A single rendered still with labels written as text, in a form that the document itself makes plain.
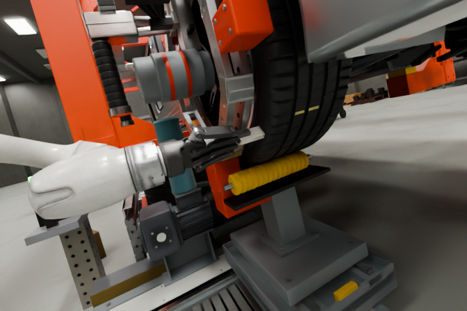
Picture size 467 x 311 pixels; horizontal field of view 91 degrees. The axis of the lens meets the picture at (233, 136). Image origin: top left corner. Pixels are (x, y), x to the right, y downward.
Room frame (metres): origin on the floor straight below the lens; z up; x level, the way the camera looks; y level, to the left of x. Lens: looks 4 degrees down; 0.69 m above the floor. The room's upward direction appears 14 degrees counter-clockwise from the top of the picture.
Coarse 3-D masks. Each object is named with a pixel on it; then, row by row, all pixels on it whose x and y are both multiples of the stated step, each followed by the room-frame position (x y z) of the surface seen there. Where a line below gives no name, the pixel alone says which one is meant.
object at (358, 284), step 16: (240, 256) 0.88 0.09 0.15; (368, 256) 0.70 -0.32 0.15; (240, 272) 0.79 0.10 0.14; (256, 272) 0.76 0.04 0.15; (352, 272) 0.64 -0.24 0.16; (368, 272) 0.61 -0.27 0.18; (384, 272) 0.61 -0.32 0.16; (256, 288) 0.67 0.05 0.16; (272, 288) 0.67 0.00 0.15; (320, 288) 0.63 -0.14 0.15; (336, 288) 0.62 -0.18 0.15; (352, 288) 0.57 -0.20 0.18; (368, 288) 0.59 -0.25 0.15; (384, 288) 0.61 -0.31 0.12; (272, 304) 0.59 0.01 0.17; (304, 304) 0.56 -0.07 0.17; (320, 304) 0.56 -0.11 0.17; (336, 304) 0.54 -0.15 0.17; (352, 304) 0.56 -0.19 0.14; (368, 304) 0.58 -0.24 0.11
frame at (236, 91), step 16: (208, 0) 0.47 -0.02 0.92; (208, 16) 0.47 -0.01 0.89; (208, 32) 0.49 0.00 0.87; (224, 64) 0.47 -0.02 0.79; (240, 64) 0.49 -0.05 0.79; (224, 80) 0.47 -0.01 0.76; (240, 80) 0.48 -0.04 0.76; (224, 96) 0.49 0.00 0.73; (240, 96) 0.49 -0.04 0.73; (192, 112) 0.94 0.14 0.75; (224, 112) 0.52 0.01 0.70; (240, 112) 0.54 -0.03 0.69; (240, 128) 0.56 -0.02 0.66
